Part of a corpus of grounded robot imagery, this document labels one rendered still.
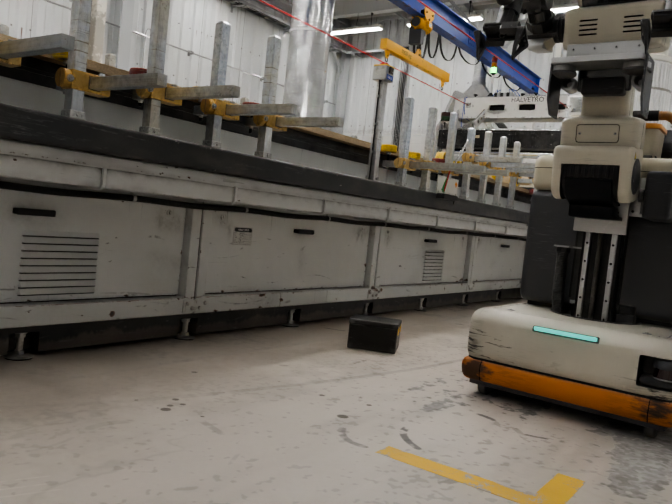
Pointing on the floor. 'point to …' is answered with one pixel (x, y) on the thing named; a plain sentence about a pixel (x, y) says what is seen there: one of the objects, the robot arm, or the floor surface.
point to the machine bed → (216, 245)
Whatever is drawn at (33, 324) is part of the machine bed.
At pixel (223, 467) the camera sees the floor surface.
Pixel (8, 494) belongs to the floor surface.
